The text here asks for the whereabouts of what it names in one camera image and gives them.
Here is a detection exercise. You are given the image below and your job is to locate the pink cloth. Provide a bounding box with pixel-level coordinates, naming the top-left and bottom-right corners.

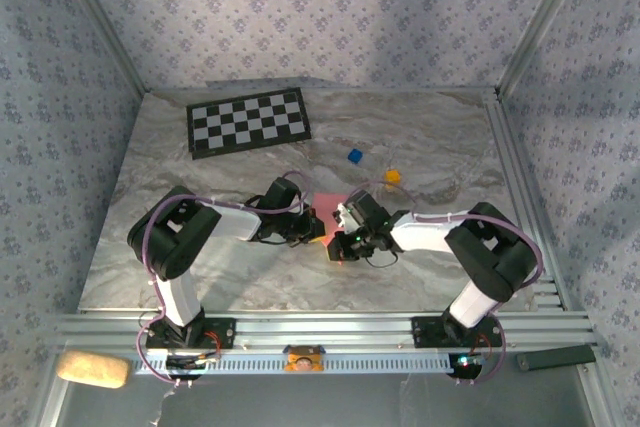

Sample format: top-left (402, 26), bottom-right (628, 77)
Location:
top-left (312, 191), bottom-right (351, 264)

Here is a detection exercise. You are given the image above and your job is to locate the black white checkerboard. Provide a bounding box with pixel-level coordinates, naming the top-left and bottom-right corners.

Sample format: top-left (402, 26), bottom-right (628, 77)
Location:
top-left (185, 86), bottom-right (313, 161)

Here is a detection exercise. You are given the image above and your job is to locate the orange cartoon figure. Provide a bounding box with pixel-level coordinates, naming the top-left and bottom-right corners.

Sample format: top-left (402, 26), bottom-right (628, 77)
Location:
top-left (282, 344), bottom-right (326, 374)

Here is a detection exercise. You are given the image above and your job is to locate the black flat bar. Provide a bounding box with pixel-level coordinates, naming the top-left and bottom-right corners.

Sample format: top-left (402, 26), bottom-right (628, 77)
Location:
top-left (516, 344), bottom-right (597, 372)

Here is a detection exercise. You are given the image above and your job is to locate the tan sponge block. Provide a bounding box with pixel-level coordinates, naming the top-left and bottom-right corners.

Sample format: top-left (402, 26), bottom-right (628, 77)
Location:
top-left (56, 350), bottom-right (132, 390)

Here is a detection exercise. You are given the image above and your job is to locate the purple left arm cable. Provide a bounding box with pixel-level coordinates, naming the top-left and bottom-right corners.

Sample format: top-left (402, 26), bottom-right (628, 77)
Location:
top-left (135, 170), bottom-right (314, 391)

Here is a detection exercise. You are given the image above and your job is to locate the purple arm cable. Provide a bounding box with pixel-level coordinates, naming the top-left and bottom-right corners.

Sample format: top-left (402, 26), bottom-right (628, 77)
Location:
top-left (344, 184), bottom-right (545, 387)
top-left (135, 170), bottom-right (314, 391)

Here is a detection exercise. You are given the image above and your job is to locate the long aluminium mounting rail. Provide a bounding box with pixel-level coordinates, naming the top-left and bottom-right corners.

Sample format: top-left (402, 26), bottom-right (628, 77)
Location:
top-left (48, 310), bottom-right (599, 354)

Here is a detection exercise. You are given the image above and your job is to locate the white slotted cable duct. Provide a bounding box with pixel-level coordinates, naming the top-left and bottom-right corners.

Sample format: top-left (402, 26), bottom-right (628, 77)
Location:
top-left (130, 350), bottom-right (454, 377)

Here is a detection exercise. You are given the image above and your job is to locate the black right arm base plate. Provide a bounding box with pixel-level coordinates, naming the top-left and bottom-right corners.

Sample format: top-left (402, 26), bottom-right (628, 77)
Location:
top-left (410, 315), bottom-right (504, 350)

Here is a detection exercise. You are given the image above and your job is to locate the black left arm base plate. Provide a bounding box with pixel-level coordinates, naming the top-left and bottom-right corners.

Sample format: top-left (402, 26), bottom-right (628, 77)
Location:
top-left (144, 316), bottom-right (237, 351)

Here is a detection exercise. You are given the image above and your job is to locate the aluminium side rail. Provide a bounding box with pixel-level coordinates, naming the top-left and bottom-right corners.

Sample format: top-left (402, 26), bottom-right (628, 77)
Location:
top-left (482, 96), bottom-right (569, 311)

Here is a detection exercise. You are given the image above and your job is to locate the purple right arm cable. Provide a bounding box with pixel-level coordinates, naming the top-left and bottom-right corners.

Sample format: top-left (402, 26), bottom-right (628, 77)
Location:
top-left (344, 184), bottom-right (545, 387)

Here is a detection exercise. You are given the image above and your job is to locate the aluminium frame post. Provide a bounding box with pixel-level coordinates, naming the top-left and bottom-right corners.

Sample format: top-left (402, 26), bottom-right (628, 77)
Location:
top-left (494, 0), bottom-right (599, 98)
top-left (49, 0), bottom-right (151, 96)

